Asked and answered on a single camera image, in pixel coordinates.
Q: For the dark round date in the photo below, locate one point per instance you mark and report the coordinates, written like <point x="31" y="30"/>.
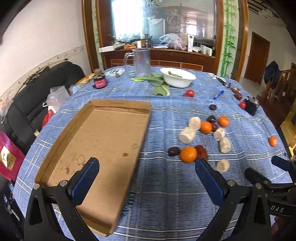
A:
<point x="211" y="119"/>

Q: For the white bowl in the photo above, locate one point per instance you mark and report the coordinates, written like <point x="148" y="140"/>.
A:
<point x="176" y="77"/>

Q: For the clear plastic bag on sofa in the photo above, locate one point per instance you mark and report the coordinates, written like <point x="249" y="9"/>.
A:
<point x="57" y="96"/>

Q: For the red gift bag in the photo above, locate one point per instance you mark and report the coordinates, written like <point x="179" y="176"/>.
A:
<point x="11" y="158"/>

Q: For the white yam piece large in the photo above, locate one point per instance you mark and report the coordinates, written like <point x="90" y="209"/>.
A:
<point x="187" y="135"/>

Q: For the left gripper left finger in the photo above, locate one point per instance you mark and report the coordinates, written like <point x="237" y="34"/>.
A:
<point x="41" y="222"/>

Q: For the white yam piece long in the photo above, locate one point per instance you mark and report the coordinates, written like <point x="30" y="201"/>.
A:
<point x="224" y="145"/>

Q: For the blue pen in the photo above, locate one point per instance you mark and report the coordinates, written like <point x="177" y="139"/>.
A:
<point x="220" y="93"/>

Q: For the white tube bottle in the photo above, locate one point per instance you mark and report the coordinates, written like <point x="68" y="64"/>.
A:
<point x="190" y="43"/>

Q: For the blue plaid tablecloth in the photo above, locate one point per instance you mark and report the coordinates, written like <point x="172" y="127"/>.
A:
<point x="167" y="200"/>

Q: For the clear plastic pitcher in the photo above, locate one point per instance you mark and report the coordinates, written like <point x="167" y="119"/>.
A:
<point x="141" y="63"/>

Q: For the red date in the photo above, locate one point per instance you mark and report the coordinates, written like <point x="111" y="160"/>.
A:
<point x="214" y="127"/>
<point x="201" y="152"/>

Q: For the red tomato at edge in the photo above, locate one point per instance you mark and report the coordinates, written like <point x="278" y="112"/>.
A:
<point x="242" y="105"/>

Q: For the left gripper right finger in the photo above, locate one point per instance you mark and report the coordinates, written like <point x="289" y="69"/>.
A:
<point x="253" y="222"/>

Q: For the black leather sofa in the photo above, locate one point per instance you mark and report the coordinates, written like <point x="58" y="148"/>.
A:
<point x="26" y="113"/>

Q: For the large orange tangerine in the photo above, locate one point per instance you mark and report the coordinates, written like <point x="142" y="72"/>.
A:
<point x="188" y="154"/>

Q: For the white yam piece small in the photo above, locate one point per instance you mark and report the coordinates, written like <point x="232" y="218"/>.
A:
<point x="219" y="134"/>

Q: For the brown wooden door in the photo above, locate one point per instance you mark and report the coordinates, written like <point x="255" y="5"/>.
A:
<point x="257" y="58"/>

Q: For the green leafy vegetable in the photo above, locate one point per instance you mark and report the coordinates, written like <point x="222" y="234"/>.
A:
<point x="161" y="88"/>

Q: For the black box at edge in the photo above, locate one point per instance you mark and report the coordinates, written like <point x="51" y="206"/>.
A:
<point x="252" y="105"/>

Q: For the dark jar pink label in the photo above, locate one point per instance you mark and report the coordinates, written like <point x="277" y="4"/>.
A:
<point x="99" y="80"/>

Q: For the red tomato near bowl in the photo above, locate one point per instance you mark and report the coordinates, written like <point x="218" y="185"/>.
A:
<point x="189" y="93"/>

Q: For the wooden sideboard cabinet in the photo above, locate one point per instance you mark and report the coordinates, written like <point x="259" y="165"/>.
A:
<point x="167" y="58"/>

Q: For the red plastic bag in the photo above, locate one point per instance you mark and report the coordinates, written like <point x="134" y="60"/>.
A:
<point x="47" y="117"/>

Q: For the plastic bag on sideboard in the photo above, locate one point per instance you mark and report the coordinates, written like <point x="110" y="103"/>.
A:
<point x="172" y="40"/>

